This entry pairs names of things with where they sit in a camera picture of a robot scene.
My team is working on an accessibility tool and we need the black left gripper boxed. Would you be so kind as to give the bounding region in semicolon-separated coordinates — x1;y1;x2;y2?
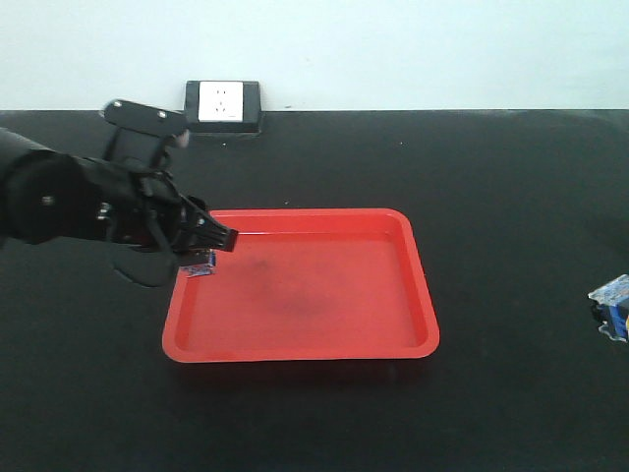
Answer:
95;98;238;252

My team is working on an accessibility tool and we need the red mushroom push button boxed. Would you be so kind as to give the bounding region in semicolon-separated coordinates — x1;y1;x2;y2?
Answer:
178;249;216;277

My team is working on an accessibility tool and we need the yellow mushroom push button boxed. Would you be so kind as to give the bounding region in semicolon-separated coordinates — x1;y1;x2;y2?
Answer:
588;274;628;343

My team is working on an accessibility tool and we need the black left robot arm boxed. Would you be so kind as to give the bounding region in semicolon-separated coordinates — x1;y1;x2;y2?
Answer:
1;99;238;256

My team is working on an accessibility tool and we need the red plastic tray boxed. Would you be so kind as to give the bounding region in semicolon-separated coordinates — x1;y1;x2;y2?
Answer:
162;208;440;364

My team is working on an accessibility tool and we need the white socket in black housing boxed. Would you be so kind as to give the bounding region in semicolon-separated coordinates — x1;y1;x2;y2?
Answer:
184;81;261;134

